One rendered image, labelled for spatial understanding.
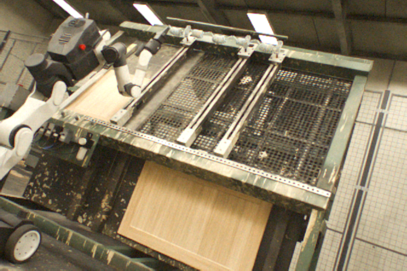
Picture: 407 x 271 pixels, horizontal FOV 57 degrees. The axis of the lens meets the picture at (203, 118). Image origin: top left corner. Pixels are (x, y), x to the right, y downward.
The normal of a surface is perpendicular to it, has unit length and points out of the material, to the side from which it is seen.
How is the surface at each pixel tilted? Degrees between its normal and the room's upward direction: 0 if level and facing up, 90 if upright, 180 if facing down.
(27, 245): 90
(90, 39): 90
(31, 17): 90
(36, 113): 90
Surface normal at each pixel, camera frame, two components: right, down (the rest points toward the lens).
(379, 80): -0.40, -0.33
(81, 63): 0.79, 0.38
